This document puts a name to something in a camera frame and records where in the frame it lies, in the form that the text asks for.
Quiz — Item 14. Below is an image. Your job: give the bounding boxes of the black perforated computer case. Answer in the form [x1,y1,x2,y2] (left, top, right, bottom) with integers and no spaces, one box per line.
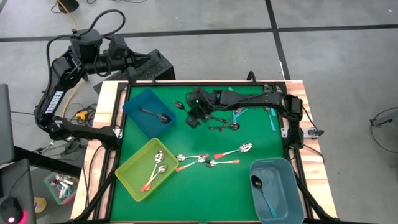
[93,49,177,91]

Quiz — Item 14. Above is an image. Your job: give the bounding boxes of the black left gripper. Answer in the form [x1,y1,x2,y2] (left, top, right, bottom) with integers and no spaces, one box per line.
[123,51,161,85]

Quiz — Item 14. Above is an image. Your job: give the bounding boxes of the yellow round disc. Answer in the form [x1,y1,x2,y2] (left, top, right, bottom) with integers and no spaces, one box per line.
[33,197,47,215]

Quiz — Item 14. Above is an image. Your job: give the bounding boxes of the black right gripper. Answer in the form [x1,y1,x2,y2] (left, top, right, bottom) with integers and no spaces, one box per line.
[185,88,220,129]

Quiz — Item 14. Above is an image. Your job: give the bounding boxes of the black diagonal frame strut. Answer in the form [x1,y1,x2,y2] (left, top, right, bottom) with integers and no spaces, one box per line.
[74,155,121,222]
[292,172,332,221]

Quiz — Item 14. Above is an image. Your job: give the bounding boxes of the grey connector box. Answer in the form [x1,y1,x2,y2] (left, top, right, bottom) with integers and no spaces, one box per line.
[303,126,325,139]

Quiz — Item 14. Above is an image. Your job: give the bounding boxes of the yellow-green plastic bin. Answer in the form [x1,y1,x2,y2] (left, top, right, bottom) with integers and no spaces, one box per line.
[114,137,180,202]

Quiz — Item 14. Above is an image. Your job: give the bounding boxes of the black round floor base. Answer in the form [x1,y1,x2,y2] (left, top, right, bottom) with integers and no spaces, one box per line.
[57,0,80,14]

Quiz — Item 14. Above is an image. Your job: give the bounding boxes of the black computer mouse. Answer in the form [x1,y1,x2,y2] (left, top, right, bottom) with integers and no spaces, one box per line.
[0,196,25,224]

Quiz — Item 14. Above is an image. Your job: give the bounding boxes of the yellow floor cable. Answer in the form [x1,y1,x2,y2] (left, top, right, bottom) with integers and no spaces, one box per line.
[55,0,81,116]

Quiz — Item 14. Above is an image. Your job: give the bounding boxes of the teal tray of small parts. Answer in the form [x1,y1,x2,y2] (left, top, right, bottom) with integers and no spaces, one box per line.
[43,172,78,206]

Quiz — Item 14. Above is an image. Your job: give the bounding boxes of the grey laptop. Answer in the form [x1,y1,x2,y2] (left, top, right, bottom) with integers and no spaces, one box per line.
[0,83,16,166]

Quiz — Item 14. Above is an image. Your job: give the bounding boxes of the dark desk mat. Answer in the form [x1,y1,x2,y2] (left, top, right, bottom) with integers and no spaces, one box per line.
[0,158,37,224]

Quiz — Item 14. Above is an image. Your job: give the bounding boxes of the black desk bar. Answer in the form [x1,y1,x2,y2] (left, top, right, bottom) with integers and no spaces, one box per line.
[12,145,82,178]

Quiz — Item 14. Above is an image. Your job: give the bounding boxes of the grey-blue plastic bin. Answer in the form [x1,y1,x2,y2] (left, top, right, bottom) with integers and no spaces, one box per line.
[249,157,305,224]

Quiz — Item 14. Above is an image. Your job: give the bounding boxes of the dark blue plastic bin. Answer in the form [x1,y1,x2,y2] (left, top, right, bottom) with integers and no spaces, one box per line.
[122,88,177,140]

